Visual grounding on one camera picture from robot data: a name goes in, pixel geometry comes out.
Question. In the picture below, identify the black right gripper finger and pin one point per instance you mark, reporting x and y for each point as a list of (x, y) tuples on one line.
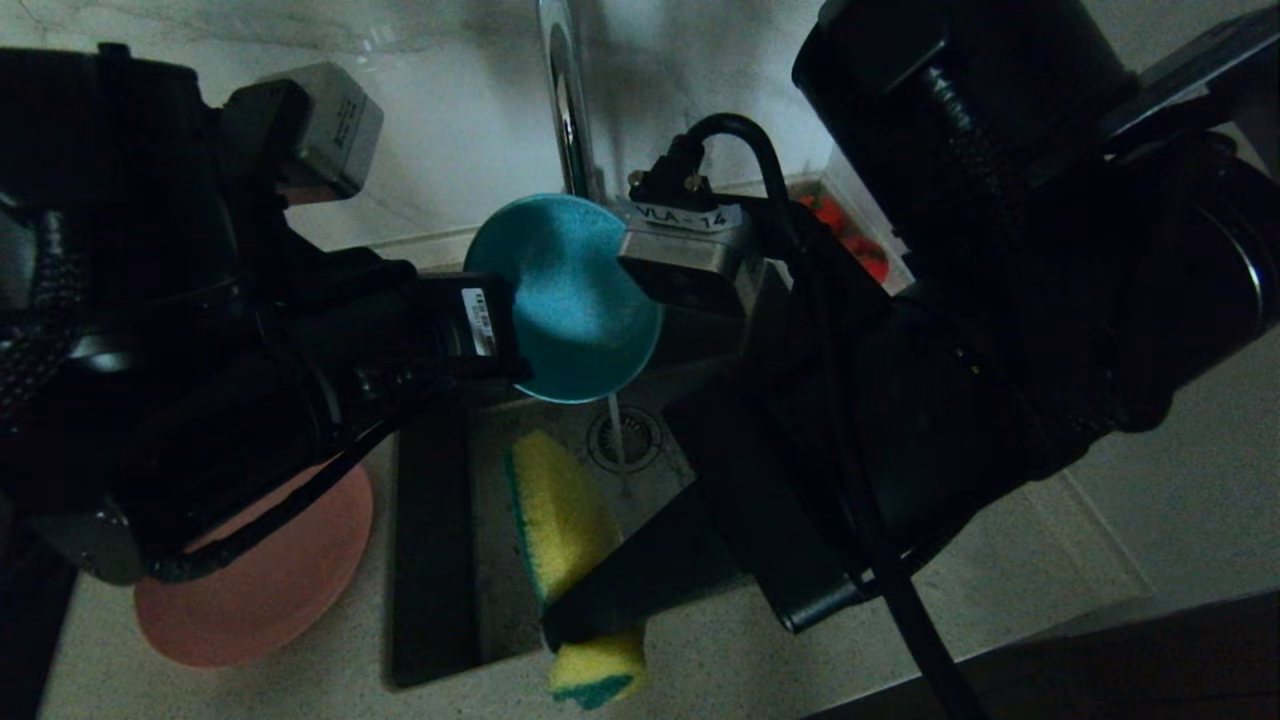
[(650, 570)]

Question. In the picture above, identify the orange-red tomato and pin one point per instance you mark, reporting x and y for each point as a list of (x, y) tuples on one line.
[(825, 212)]

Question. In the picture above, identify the teal bowl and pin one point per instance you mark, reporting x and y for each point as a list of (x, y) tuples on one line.
[(580, 300)]

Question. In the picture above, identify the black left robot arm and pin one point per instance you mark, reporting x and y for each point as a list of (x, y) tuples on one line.
[(100, 480)]

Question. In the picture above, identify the pink plate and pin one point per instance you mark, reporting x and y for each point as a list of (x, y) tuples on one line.
[(280, 600)]

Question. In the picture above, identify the yellow sponge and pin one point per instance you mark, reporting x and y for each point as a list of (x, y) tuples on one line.
[(565, 510)]

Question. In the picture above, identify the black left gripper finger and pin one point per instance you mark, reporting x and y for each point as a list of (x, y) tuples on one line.
[(515, 340)]

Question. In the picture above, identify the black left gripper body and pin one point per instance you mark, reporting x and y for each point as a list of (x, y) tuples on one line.
[(350, 340)]

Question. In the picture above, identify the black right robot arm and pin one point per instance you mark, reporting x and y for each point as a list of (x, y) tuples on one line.
[(1200, 250)]

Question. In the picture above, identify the red apple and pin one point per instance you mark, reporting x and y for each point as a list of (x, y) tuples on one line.
[(870, 258)]

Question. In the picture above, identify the stainless steel sink basin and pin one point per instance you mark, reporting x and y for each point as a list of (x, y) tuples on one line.
[(440, 560)]

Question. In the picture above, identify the round metal drain strainer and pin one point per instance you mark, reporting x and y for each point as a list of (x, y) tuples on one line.
[(640, 440)]

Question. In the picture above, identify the chrome kitchen faucet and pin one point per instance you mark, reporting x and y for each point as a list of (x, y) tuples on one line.
[(565, 100)]

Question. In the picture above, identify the running water stream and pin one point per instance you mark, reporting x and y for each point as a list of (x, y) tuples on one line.
[(615, 430)]

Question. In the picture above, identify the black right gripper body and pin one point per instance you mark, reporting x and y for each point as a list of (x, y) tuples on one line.
[(950, 400)]

